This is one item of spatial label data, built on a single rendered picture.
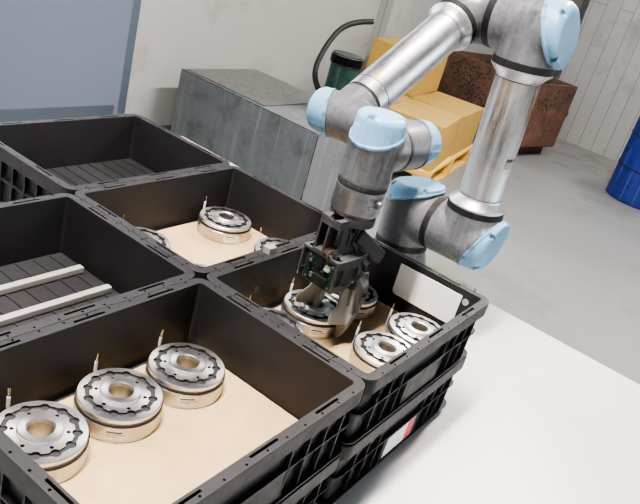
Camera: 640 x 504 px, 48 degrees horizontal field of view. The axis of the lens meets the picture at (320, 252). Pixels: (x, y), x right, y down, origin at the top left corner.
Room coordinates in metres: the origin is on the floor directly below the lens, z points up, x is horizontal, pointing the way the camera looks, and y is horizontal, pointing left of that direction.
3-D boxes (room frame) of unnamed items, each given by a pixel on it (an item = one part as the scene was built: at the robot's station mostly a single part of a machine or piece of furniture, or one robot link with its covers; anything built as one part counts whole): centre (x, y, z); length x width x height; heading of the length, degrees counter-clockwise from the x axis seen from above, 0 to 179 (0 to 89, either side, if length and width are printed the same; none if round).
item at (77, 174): (1.30, 0.45, 0.87); 0.40 x 0.30 x 0.11; 151
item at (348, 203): (1.01, -0.03, 1.07); 0.08 x 0.08 x 0.05
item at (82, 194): (1.15, 0.19, 0.92); 0.40 x 0.30 x 0.02; 151
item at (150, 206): (1.15, 0.19, 0.87); 0.40 x 0.30 x 0.11; 151
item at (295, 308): (1.04, -0.02, 0.86); 0.10 x 0.10 x 0.01
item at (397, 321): (1.07, -0.19, 0.86); 0.10 x 0.10 x 0.01
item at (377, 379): (1.01, -0.07, 0.92); 0.40 x 0.30 x 0.02; 151
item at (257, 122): (4.06, 0.39, 0.49); 1.00 x 0.80 x 0.98; 59
